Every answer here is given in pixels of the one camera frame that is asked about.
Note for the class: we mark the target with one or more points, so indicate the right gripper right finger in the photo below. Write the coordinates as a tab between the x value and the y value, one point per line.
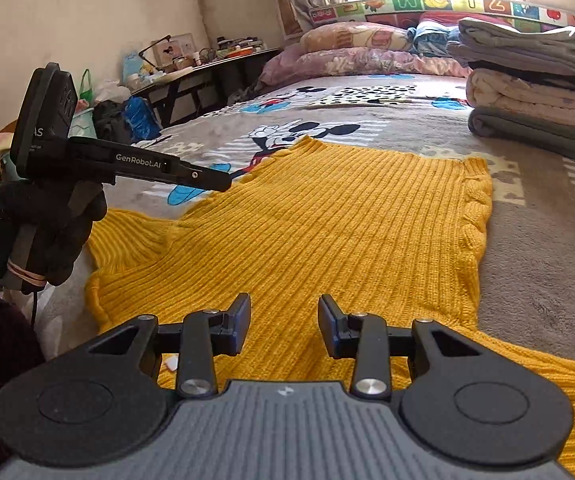
362	338

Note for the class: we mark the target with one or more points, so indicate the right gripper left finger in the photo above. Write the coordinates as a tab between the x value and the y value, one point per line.
205	335

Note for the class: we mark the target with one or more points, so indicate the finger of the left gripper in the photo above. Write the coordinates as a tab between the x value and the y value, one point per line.
141	164

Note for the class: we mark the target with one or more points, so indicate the yellow knit sweater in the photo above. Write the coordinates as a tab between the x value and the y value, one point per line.
396	234

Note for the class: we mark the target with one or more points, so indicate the left black gloved hand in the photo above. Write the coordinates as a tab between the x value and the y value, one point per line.
38	231

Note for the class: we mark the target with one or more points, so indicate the blue plastic bag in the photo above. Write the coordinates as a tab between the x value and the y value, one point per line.
140	119

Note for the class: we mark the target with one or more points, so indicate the black side desk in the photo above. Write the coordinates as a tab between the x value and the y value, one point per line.
187	94

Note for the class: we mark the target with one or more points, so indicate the Mickey Mouse bed blanket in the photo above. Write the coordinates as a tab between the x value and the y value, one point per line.
527	274

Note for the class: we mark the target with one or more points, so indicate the purple floral long pillow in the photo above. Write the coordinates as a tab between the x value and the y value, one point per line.
295	64

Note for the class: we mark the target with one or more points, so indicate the floral beige pillow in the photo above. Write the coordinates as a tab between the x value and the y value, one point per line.
357	35

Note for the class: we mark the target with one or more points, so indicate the cream floral folded garment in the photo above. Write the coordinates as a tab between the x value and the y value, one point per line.
489	88

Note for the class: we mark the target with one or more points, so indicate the dark grey folded garment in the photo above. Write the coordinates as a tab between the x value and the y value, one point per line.
550	136

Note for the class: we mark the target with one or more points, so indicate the alphabet foam mat headboard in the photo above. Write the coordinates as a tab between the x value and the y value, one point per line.
524	16

